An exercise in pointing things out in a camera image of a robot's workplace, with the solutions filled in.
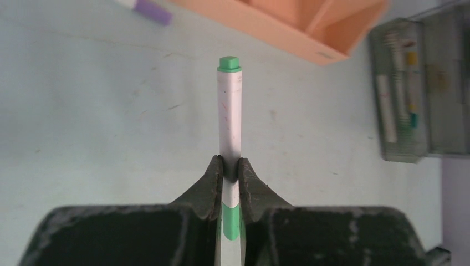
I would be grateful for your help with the purple cap white marker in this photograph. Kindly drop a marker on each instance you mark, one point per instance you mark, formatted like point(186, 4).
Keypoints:
point(148, 9)

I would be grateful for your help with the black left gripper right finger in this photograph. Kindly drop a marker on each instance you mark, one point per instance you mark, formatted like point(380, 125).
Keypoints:
point(255, 196)

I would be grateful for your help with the green cap white marker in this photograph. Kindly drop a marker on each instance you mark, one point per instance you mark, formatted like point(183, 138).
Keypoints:
point(408, 121)

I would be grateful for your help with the dark red cap marker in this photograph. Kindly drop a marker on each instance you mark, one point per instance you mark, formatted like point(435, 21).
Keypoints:
point(408, 43)

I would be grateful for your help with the orange plastic file organizer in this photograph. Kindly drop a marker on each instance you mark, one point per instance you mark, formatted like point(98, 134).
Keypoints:
point(322, 32)

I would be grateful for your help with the clear plastic drawer cabinet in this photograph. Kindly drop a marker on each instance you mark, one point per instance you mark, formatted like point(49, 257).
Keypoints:
point(443, 48)

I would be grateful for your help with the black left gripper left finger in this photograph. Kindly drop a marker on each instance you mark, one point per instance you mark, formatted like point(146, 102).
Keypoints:
point(204, 196)

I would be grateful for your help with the clear open cabinet drawer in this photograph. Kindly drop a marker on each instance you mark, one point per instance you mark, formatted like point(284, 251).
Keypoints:
point(397, 116)

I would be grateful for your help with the light green cap marker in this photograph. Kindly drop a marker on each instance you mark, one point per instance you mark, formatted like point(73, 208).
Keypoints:
point(229, 93)

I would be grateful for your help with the yellow cap white marker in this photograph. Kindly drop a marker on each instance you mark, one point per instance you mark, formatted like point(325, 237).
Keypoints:
point(412, 80)

